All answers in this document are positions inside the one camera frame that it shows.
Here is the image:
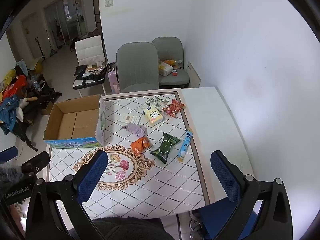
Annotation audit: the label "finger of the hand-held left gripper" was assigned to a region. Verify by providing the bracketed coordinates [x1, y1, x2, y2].
[21, 151, 50, 178]
[0, 146, 18, 164]

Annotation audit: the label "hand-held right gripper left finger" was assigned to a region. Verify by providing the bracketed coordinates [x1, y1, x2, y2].
[26, 150, 108, 240]

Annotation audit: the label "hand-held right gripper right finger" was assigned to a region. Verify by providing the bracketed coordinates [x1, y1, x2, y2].
[210, 150, 293, 240]

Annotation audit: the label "blue stick sachet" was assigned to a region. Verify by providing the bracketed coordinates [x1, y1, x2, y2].
[177, 127, 195, 162]

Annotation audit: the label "orange snack packet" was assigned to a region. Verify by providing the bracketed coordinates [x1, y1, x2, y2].
[131, 137, 150, 155]

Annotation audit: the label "purple cloth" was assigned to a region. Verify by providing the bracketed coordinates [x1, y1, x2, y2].
[122, 123, 147, 138]

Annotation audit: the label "green snack packet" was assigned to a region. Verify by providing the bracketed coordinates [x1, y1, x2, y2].
[150, 132, 180, 164]

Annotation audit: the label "white cigarette box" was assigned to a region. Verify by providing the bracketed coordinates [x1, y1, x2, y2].
[119, 114, 141, 125]

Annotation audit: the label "yellow tissue pack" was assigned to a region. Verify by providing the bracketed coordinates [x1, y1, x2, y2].
[142, 106, 164, 127]

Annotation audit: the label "red floral packet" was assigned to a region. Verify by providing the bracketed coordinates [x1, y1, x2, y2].
[162, 99, 186, 118]

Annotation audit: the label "blue chair seat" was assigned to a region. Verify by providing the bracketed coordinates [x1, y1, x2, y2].
[197, 197, 265, 240]

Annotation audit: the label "pile of colourful clothes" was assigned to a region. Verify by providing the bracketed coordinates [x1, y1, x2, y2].
[0, 61, 28, 133]

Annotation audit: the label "small cardboard box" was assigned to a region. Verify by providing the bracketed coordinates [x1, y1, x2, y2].
[40, 101, 54, 116]

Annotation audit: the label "dark fleece cloth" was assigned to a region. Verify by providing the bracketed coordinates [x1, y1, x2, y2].
[92, 216, 175, 240]

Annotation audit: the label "flattened cardboard boxes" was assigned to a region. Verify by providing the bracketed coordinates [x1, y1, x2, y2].
[27, 57, 45, 73]

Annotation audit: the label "pink suitcase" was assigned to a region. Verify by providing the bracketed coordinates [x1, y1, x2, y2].
[107, 61, 120, 94]

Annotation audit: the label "black bag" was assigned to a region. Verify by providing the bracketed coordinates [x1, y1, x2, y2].
[84, 68, 110, 83]

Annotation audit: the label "black folder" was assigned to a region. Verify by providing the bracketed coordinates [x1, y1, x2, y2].
[74, 65, 88, 77]

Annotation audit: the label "white board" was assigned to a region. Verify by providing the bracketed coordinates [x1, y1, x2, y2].
[187, 61, 201, 88]

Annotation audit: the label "stack of papers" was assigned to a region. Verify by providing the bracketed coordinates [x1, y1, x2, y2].
[86, 61, 108, 73]

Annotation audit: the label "grey upholstered chair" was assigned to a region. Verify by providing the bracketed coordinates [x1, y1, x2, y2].
[152, 37, 190, 88]
[116, 42, 160, 93]

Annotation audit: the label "white tissue package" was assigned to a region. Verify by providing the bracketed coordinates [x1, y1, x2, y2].
[159, 61, 174, 76]

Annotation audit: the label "white padded chair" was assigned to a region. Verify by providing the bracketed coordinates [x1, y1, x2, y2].
[73, 35, 107, 97]

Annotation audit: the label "glass sliding door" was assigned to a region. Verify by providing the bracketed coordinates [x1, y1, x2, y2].
[44, 0, 83, 53]

